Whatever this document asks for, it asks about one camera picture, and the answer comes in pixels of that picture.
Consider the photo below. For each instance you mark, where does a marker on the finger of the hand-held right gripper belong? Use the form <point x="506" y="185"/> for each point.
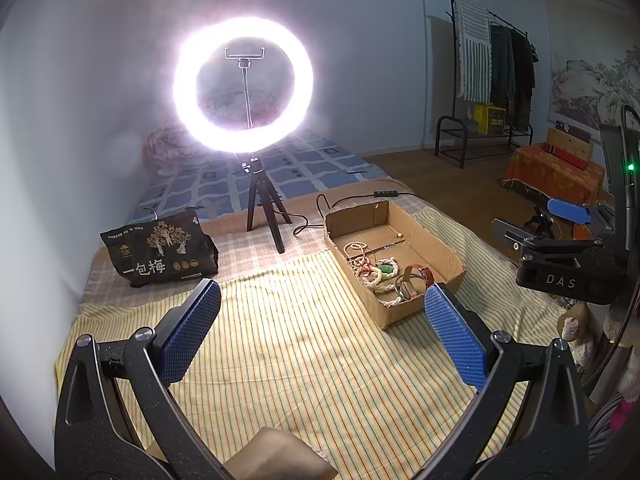
<point x="567" y="208"/>
<point x="530" y="246"/>

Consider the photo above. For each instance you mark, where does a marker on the small black tripod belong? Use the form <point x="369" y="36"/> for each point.
<point x="540" y="222"/>

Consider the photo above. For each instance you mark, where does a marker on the yellow striped blanket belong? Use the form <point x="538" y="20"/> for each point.
<point x="300" y="360"/>

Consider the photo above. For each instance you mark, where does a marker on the tan cloth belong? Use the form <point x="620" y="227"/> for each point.
<point x="280" y="455"/>

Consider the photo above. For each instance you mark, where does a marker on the blue patchwork bedsheet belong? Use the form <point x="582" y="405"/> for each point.
<point x="310" y="170"/>

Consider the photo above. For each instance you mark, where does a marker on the pink cloth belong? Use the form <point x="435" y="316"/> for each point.
<point x="620" y="415"/>

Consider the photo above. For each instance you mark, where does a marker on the beige plaid blanket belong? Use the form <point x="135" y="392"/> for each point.
<point x="240" y="255"/>

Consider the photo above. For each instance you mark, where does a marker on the white striped towel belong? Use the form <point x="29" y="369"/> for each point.
<point x="472" y="50"/>

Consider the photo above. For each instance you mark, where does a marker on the black printed snack bag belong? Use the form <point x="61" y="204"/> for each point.
<point x="150" y="260"/>

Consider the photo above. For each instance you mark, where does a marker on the landscape wall painting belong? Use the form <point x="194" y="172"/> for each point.
<point x="590" y="75"/>

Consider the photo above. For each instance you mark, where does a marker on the dark hanging clothes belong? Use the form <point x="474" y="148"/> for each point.
<point x="510" y="75"/>

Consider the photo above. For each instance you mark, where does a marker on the black clothes rack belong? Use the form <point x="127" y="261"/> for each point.
<point x="437" y="135"/>

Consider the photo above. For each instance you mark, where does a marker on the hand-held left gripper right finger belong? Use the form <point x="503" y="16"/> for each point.
<point x="457" y="340"/>

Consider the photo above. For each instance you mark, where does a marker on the folded floral quilt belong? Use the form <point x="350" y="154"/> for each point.
<point x="160" y="155"/>

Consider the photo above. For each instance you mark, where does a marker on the black tripod stand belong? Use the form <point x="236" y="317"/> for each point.
<point x="260" y="195"/>

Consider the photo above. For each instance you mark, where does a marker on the beige plush toy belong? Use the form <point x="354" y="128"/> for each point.
<point x="575" y="330"/>

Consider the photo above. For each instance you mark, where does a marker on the orange cloth covered stool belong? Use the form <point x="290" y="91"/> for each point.
<point x="550" y="175"/>

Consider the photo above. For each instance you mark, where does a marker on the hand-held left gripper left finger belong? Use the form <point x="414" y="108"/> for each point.
<point x="187" y="330"/>

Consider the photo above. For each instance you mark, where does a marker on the cardboard box with red strip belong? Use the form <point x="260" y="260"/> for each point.
<point x="570" y="147"/>

